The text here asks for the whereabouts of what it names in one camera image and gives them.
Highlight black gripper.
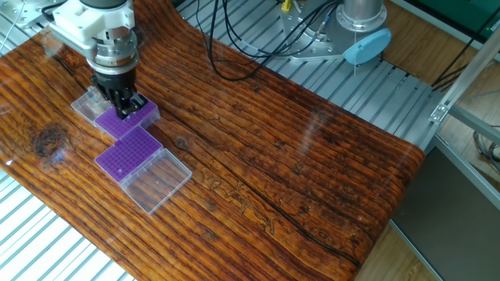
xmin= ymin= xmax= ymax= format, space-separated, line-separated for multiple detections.
xmin=90 ymin=66 xmax=149 ymax=120

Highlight purple tip holder clear lid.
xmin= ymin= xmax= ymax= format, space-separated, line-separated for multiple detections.
xmin=70 ymin=85 xmax=162 ymax=141
xmin=94 ymin=125 xmax=193 ymax=215

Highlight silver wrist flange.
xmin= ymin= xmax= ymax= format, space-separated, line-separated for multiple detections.
xmin=85 ymin=29 xmax=141 ymax=76

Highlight perforated metal plate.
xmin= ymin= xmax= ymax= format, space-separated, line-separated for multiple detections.
xmin=0 ymin=0 xmax=66 ymax=30

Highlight glossy wood grain sheet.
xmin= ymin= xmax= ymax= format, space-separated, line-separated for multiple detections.
xmin=0 ymin=0 xmax=426 ymax=281

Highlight metal connector blue rings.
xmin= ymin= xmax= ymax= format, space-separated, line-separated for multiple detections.
xmin=312 ymin=5 xmax=336 ymax=39

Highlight dark grey panel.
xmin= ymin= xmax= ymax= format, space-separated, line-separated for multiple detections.
xmin=390 ymin=134 xmax=500 ymax=281

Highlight white wrist mounting bracket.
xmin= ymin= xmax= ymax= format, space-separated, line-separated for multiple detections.
xmin=47 ymin=0 xmax=136 ymax=59

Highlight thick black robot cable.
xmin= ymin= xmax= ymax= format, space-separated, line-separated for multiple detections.
xmin=194 ymin=0 xmax=338 ymax=59
xmin=207 ymin=0 xmax=341 ymax=82

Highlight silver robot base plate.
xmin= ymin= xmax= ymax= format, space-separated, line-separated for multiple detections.
xmin=279 ymin=0 xmax=349 ymax=62

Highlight white cable tie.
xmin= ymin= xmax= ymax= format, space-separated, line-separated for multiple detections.
xmin=351 ymin=31 xmax=359 ymax=78

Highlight black floor cable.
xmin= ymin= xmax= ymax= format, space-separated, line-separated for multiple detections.
xmin=431 ymin=0 xmax=500 ymax=91

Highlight aluminium frame post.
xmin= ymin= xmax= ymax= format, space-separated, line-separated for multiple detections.
xmin=428 ymin=25 xmax=500 ymax=125

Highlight aluminium frame rail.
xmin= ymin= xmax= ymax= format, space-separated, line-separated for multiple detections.
xmin=447 ymin=104 xmax=500 ymax=146

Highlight grey cable bundle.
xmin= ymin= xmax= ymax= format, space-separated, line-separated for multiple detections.
xmin=471 ymin=124 xmax=500 ymax=175

